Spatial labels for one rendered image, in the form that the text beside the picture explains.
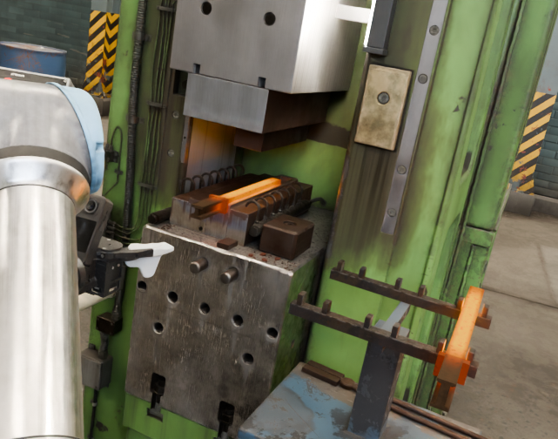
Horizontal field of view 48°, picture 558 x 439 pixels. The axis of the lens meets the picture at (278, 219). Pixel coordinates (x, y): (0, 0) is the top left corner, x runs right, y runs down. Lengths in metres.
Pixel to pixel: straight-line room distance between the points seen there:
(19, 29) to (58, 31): 0.62
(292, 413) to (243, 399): 0.27
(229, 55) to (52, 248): 0.86
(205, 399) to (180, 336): 0.16
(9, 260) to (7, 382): 0.11
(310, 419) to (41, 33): 8.30
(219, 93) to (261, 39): 0.15
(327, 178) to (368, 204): 0.40
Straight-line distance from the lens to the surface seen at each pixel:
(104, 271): 1.05
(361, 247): 1.46
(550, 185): 7.34
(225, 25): 1.38
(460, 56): 1.38
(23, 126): 0.65
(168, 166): 1.65
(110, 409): 2.02
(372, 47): 1.37
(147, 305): 1.52
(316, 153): 1.82
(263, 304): 1.36
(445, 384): 0.88
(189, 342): 1.49
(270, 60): 1.33
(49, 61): 5.94
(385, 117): 1.38
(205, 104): 1.41
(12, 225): 0.61
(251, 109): 1.35
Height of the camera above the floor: 1.39
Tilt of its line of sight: 17 degrees down
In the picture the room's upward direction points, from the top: 10 degrees clockwise
